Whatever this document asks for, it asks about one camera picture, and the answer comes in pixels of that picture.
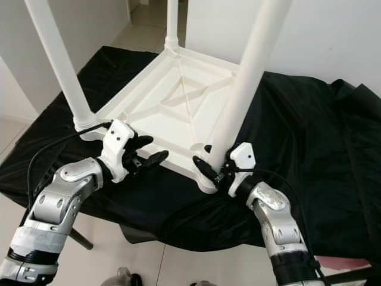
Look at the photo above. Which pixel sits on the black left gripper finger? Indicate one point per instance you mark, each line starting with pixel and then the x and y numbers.
pixel 143 141
pixel 155 159

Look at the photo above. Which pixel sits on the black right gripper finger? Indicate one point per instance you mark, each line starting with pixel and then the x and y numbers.
pixel 206 167
pixel 209 149

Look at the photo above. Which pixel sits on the white plastic table top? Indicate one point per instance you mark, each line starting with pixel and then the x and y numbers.
pixel 178 113

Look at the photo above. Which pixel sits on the white plastic table leg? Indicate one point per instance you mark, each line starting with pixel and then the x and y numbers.
pixel 171 24
pixel 59 59
pixel 262 59

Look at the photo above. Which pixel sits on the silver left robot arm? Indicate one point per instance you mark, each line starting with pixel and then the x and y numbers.
pixel 59 199

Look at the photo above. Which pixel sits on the grey robot foot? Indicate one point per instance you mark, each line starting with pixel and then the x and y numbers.
pixel 122 277

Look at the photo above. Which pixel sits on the pink stool seat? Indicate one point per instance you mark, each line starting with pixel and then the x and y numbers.
pixel 339 262

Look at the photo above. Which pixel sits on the black metal bar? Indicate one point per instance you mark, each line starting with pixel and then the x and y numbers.
pixel 354 277

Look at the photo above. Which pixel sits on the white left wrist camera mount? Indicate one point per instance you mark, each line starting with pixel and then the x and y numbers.
pixel 116 143

